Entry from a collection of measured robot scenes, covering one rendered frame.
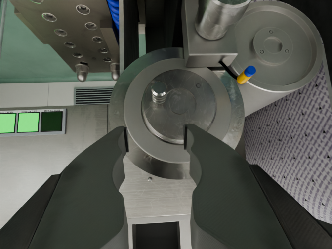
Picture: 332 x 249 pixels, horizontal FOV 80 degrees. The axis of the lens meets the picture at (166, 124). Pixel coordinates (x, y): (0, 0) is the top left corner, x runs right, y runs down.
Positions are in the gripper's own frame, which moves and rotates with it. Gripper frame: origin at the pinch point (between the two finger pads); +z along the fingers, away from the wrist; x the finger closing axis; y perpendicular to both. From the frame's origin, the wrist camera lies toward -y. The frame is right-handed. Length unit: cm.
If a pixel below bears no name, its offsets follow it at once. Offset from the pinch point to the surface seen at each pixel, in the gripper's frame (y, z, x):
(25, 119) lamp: 18, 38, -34
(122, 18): -5.5, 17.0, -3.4
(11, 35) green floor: 13, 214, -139
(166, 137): 4.3, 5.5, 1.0
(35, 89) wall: 92, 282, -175
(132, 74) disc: -0.1, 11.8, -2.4
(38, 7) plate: -7.0, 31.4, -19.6
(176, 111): 2.4, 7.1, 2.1
